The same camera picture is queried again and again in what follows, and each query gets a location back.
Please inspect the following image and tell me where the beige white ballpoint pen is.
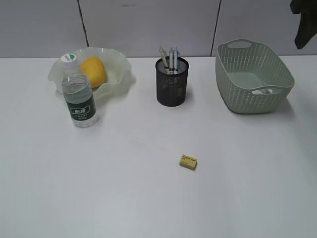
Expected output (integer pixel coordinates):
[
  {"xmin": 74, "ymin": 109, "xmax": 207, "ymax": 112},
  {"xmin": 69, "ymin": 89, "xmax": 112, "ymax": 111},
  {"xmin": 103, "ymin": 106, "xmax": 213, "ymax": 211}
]
[{"xmin": 159, "ymin": 45, "xmax": 170, "ymax": 74}]

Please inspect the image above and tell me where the grey white ballpoint pen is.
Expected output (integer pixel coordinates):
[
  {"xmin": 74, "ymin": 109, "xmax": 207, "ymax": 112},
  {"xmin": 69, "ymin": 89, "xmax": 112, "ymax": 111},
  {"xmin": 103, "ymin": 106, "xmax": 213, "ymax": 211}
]
[{"xmin": 169, "ymin": 46, "xmax": 174, "ymax": 74}]

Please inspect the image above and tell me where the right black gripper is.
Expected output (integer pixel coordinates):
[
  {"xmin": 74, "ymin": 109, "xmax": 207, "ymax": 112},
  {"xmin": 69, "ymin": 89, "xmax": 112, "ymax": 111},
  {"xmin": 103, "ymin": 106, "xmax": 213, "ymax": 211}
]
[{"xmin": 290, "ymin": 0, "xmax": 317, "ymax": 49}]

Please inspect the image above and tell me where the white waste paper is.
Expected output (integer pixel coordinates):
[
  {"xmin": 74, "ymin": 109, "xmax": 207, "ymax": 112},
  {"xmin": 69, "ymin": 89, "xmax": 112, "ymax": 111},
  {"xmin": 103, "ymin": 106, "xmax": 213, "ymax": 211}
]
[{"xmin": 252, "ymin": 88, "xmax": 273, "ymax": 95}]

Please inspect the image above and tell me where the yellow mango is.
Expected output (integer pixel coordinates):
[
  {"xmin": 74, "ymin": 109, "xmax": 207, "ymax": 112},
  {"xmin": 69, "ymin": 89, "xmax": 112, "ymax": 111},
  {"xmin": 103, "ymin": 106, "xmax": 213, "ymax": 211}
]
[{"xmin": 81, "ymin": 57, "xmax": 106, "ymax": 88}]

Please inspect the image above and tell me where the black mesh pen holder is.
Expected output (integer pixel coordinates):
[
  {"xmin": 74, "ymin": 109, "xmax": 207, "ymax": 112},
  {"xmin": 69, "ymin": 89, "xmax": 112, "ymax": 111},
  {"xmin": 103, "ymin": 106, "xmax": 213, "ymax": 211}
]
[{"xmin": 155, "ymin": 57, "xmax": 189, "ymax": 107}]

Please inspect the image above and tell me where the blue white ballpoint pen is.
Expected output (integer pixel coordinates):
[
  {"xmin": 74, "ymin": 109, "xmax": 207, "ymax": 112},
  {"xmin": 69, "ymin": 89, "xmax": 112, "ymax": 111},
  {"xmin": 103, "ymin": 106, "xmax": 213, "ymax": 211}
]
[{"xmin": 173, "ymin": 45, "xmax": 179, "ymax": 74}]

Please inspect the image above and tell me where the green plastic woven basket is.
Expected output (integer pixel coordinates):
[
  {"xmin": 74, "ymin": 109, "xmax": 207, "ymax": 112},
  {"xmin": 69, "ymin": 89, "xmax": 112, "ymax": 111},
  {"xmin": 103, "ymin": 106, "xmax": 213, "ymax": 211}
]
[{"xmin": 215, "ymin": 39, "xmax": 295, "ymax": 114}]

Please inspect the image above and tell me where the clear water bottle green label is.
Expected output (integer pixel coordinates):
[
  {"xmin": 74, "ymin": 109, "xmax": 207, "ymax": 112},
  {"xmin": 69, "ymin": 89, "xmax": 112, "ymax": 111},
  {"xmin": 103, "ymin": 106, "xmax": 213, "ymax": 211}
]
[{"xmin": 60, "ymin": 53, "xmax": 98, "ymax": 127}]

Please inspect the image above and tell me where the translucent green wavy plate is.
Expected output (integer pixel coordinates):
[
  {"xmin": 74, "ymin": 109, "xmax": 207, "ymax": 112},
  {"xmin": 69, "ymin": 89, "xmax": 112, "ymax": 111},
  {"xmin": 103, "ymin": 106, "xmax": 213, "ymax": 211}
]
[{"xmin": 47, "ymin": 47, "xmax": 136, "ymax": 101}]

